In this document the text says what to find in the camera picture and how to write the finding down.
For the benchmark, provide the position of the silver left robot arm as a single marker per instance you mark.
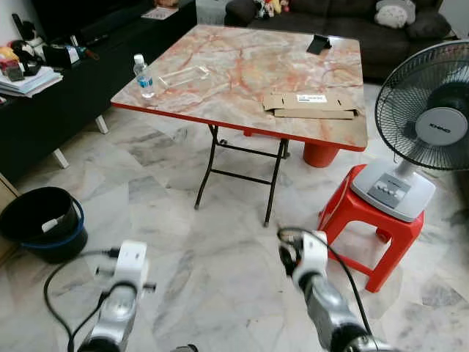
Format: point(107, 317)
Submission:
point(113, 319)

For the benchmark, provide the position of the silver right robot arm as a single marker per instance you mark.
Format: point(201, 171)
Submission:
point(330, 315)

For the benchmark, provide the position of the white crumpled trash piece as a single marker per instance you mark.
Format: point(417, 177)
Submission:
point(51, 224)

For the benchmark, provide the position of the black bucket rubbish bin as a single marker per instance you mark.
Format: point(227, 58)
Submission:
point(33, 213)

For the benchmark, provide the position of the red plastic stool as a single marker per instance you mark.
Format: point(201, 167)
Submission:
point(359, 213)

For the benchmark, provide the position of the red plastic pail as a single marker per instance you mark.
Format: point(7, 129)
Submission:
point(321, 155)

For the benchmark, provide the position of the flat brown cardboard box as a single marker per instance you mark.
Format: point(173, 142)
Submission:
point(311, 108)

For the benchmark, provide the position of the long black low cabinet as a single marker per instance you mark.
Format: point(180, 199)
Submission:
point(80, 110)

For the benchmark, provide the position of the marble top folding table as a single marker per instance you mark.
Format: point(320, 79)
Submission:
point(242, 70)

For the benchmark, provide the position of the grey black table fan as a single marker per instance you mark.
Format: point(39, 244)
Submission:
point(431, 127)

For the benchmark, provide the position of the clear plastic tray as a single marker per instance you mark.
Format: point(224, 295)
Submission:
point(183, 77)

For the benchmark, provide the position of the clear plastic water bottle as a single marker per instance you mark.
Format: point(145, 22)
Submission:
point(144, 79)

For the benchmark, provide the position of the small black stand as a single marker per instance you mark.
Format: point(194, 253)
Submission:
point(319, 45)

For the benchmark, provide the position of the dark grey sofa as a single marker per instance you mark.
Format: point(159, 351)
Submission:
point(344, 37)

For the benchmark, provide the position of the stack of white papers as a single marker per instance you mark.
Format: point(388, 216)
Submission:
point(29, 82)

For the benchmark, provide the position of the black box white label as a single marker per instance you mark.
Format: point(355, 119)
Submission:
point(64, 55)

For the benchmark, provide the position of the colourful plush toys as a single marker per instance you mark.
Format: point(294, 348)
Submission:
point(271, 7)

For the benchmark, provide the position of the grey plush cushion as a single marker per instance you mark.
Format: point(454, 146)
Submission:
point(393, 14)

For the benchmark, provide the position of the black headset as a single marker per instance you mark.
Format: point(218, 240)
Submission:
point(28, 53)

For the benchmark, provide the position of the printed paper sheet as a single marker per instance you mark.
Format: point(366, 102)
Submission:
point(159, 12)

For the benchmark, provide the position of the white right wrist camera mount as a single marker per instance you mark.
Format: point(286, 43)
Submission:
point(311, 257)

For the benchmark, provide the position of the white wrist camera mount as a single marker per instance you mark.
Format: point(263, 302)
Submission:
point(311, 257)
point(132, 260)

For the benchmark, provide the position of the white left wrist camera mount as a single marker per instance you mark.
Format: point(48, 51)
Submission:
point(132, 260)

